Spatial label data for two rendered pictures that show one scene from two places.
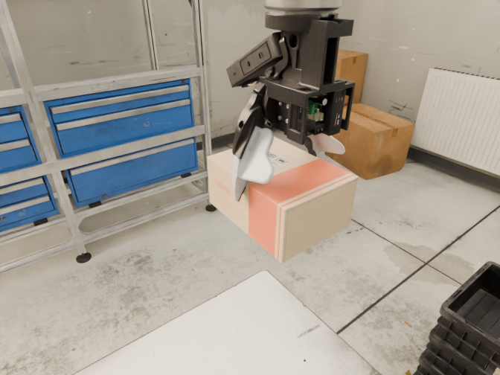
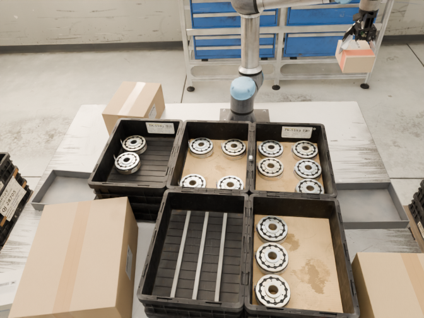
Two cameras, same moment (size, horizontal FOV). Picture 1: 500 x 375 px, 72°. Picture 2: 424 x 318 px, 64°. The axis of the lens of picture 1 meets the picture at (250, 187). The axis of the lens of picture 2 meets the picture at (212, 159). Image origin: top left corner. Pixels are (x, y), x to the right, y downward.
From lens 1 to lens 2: 1.28 m
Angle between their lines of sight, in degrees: 36
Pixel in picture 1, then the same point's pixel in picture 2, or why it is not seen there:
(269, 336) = (341, 118)
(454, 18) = not seen: outside the picture
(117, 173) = (312, 43)
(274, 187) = (349, 52)
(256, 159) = (346, 43)
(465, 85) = not seen: outside the picture
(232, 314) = (332, 108)
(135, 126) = (334, 14)
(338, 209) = (366, 64)
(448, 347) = not seen: outside the picture
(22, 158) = (269, 21)
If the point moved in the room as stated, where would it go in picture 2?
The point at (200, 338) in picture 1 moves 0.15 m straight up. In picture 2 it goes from (317, 109) to (321, 86)
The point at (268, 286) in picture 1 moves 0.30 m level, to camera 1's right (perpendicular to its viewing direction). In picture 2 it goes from (353, 106) to (410, 127)
